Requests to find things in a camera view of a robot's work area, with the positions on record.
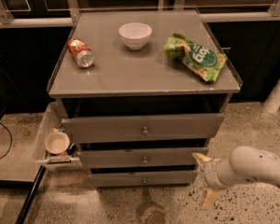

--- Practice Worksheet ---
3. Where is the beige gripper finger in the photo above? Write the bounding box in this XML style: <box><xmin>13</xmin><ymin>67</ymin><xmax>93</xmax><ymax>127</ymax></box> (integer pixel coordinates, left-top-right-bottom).
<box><xmin>192</xmin><ymin>152</ymin><xmax>212</xmax><ymax>166</ymax></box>
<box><xmin>202</xmin><ymin>189</ymin><xmax>221</xmax><ymax>210</ymax></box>

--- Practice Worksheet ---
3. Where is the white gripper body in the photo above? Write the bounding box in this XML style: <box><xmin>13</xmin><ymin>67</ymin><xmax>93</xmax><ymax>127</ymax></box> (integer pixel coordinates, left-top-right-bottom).
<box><xmin>203</xmin><ymin>159</ymin><xmax>228</xmax><ymax>190</ymax></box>

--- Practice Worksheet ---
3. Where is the grey bottom drawer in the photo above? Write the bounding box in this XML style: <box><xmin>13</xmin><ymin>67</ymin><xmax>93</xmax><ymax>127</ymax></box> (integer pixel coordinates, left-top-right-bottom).
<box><xmin>90</xmin><ymin>170</ymin><xmax>198</xmax><ymax>188</ymax></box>

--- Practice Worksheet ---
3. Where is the grey drawer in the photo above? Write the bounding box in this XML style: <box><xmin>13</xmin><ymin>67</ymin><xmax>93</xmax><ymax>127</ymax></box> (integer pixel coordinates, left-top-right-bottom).
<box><xmin>62</xmin><ymin>113</ymin><xmax>224</xmax><ymax>143</ymax></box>
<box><xmin>90</xmin><ymin>170</ymin><xmax>198</xmax><ymax>188</ymax></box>
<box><xmin>78</xmin><ymin>147</ymin><xmax>208</xmax><ymax>168</ymax></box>

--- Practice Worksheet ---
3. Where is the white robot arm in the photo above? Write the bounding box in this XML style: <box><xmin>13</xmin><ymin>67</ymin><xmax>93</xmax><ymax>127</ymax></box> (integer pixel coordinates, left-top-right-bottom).
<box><xmin>192</xmin><ymin>146</ymin><xmax>280</xmax><ymax>210</ymax></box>

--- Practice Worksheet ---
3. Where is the grey drawer cabinet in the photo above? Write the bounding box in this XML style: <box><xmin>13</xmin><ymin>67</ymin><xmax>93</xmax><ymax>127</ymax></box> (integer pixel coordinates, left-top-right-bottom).
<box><xmin>48</xmin><ymin>11</ymin><xmax>242</xmax><ymax>175</ymax></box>

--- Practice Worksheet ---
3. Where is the grey middle drawer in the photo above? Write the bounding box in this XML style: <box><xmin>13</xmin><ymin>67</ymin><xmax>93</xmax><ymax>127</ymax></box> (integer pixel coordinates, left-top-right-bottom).
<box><xmin>78</xmin><ymin>147</ymin><xmax>208</xmax><ymax>168</ymax></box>

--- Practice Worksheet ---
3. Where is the grey top drawer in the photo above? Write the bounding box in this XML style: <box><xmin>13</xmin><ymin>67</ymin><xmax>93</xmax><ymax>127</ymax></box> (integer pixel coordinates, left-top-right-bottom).
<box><xmin>62</xmin><ymin>113</ymin><xmax>224</xmax><ymax>143</ymax></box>

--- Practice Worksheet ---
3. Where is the green chip bag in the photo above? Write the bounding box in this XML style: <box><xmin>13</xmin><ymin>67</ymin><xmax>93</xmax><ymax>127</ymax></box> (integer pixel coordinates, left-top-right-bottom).
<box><xmin>163</xmin><ymin>34</ymin><xmax>227</xmax><ymax>83</ymax></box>

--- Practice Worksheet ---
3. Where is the white ceramic bowl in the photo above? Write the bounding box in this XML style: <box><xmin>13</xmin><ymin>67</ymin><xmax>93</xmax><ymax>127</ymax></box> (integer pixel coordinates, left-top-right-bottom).
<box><xmin>119</xmin><ymin>22</ymin><xmax>152</xmax><ymax>50</ymax></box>

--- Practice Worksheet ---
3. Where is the small beige bowl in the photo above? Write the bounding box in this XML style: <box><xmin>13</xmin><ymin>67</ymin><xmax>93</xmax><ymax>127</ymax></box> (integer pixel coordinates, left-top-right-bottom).
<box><xmin>44</xmin><ymin>132</ymin><xmax>70</xmax><ymax>155</ymax></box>

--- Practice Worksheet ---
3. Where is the orange soda can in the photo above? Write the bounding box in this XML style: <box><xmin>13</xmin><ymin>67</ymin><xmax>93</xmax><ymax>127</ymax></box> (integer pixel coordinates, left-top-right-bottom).
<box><xmin>68</xmin><ymin>38</ymin><xmax>94</xmax><ymax>68</ymax></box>

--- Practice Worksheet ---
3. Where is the white pipe post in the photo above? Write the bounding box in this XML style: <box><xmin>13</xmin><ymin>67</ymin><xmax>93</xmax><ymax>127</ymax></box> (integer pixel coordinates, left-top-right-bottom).
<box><xmin>263</xmin><ymin>78</ymin><xmax>280</xmax><ymax>114</ymax></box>

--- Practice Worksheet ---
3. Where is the black floor cable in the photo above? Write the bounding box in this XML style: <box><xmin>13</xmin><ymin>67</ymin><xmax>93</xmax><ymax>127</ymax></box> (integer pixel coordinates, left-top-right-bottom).
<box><xmin>0</xmin><ymin>120</ymin><xmax>13</xmax><ymax>165</ymax></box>

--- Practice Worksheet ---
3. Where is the metal railing frame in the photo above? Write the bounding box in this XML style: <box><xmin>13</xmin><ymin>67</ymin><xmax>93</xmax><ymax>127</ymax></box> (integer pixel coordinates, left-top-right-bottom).
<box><xmin>0</xmin><ymin>0</ymin><xmax>280</xmax><ymax>27</ymax></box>

